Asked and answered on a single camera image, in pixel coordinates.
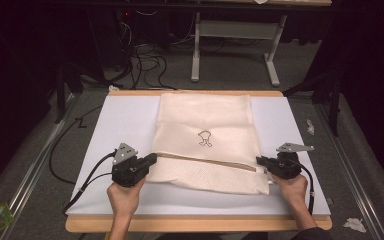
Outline tangle of black cables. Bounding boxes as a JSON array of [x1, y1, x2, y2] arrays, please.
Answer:
[[111, 9, 178, 92]]

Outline person's right hand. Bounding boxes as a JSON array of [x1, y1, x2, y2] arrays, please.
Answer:
[[270, 172, 310, 211]]

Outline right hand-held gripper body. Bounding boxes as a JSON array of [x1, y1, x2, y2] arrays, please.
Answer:
[[268, 142, 316, 181]]

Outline crumpled white paper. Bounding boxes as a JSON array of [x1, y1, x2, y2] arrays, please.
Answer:
[[342, 217, 368, 234]]

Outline person's left hand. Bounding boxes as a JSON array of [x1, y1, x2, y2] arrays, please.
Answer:
[[106, 176, 147, 218]]

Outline white metal desk frame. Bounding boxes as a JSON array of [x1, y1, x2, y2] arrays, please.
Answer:
[[190, 11, 288, 88]]

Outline wooden table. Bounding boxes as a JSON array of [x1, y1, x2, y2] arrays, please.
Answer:
[[64, 89, 334, 234]]

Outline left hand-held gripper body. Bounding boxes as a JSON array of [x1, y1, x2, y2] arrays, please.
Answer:
[[111, 142, 148, 188]]

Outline dark metal stand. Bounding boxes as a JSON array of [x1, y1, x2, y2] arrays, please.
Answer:
[[53, 61, 85, 125], [281, 71, 344, 138]]

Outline white board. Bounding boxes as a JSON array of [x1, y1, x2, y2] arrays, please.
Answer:
[[65, 94, 332, 217]]

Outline cream mesh zippered laundry bag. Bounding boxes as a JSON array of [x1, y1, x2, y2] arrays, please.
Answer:
[[145, 92, 271, 196]]

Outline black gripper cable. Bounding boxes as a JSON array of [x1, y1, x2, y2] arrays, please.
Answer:
[[61, 150, 118, 214], [288, 159, 316, 216]]

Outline black floor cable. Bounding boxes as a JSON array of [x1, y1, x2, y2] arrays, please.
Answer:
[[48, 105, 105, 185]]

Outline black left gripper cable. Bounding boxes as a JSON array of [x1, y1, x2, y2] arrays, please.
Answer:
[[61, 150, 118, 214]]

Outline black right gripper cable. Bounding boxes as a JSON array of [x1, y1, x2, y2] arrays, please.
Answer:
[[288, 159, 316, 216]]

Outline metal floor rail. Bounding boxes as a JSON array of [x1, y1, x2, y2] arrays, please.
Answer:
[[0, 92, 78, 240], [313, 99, 383, 240]]

